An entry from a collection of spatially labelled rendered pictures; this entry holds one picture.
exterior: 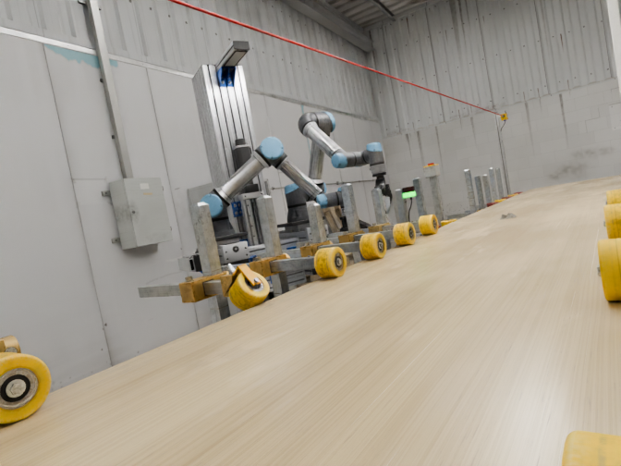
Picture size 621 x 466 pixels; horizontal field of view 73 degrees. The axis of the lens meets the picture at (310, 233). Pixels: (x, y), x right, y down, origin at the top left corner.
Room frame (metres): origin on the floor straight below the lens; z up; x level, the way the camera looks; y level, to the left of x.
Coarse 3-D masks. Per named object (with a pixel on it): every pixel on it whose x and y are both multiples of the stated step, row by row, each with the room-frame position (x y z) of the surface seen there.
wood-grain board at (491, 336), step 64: (576, 192) 2.52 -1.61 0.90; (384, 256) 1.33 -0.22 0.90; (448, 256) 1.11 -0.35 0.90; (512, 256) 0.95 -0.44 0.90; (576, 256) 0.83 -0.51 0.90; (256, 320) 0.79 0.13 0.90; (320, 320) 0.71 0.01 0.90; (384, 320) 0.64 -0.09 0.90; (448, 320) 0.58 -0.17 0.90; (512, 320) 0.53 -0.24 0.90; (576, 320) 0.49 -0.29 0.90; (128, 384) 0.56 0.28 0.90; (192, 384) 0.52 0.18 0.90; (256, 384) 0.48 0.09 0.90; (320, 384) 0.45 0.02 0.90; (384, 384) 0.42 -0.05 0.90; (448, 384) 0.39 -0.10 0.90; (512, 384) 0.37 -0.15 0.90; (576, 384) 0.35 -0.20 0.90; (0, 448) 0.43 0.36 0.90; (64, 448) 0.41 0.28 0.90; (128, 448) 0.38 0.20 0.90; (192, 448) 0.36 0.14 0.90; (256, 448) 0.34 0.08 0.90; (320, 448) 0.32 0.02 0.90; (384, 448) 0.31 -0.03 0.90; (448, 448) 0.29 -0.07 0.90; (512, 448) 0.28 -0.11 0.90
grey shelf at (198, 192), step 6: (264, 180) 4.98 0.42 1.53; (198, 186) 4.42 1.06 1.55; (204, 186) 4.37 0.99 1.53; (210, 186) 4.33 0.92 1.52; (192, 192) 4.47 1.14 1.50; (198, 192) 4.43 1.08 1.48; (204, 192) 4.38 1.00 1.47; (270, 192) 5.03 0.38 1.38; (192, 198) 4.47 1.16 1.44; (198, 198) 4.43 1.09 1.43; (228, 300) 4.36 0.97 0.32; (234, 306) 4.33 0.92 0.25; (234, 312) 4.34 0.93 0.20
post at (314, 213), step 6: (312, 204) 1.48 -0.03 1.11; (318, 204) 1.49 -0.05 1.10; (312, 210) 1.47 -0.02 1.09; (318, 210) 1.48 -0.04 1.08; (312, 216) 1.48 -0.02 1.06; (318, 216) 1.48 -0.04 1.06; (312, 222) 1.48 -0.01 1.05; (318, 222) 1.47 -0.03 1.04; (312, 228) 1.48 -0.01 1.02; (318, 228) 1.47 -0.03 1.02; (312, 234) 1.48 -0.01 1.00; (318, 234) 1.47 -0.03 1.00; (324, 234) 1.49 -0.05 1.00; (318, 240) 1.47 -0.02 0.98; (324, 240) 1.49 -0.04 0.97
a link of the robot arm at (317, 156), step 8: (312, 112) 2.40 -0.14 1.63; (320, 112) 2.42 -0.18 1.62; (328, 112) 2.46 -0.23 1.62; (320, 120) 2.38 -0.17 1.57; (328, 120) 2.41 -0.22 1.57; (320, 128) 2.39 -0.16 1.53; (328, 128) 2.43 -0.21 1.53; (328, 136) 2.45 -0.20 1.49; (312, 144) 2.48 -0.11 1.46; (312, 152) 2.49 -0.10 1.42; (320, 152) 2.48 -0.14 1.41; (312, 160) 2.51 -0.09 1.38; (320, 160) 2.50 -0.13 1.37; (312, 168) 2.53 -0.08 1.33; (320, 168) 2.53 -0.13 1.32; (312, 176) 2.54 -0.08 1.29; (320, 176) 2.55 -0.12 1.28; (320, 184) 2.56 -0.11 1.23; (312, 200) 2.59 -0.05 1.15
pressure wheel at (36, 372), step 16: (0, 368) 0.49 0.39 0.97; (16, 368) 0.51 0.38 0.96; (32, 368) 0.52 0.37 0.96; (0, 384) 0.49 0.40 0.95; (16, 384) 0.50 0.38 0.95; (32, 384) 0.52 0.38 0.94; (48, 384) 0.53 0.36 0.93; (0, 400) 0.49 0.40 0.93; (16, 400) 0.50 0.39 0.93; (32, 400) 0.51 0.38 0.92; (0, 416) 0.49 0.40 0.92; (16, 416) 0.50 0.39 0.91
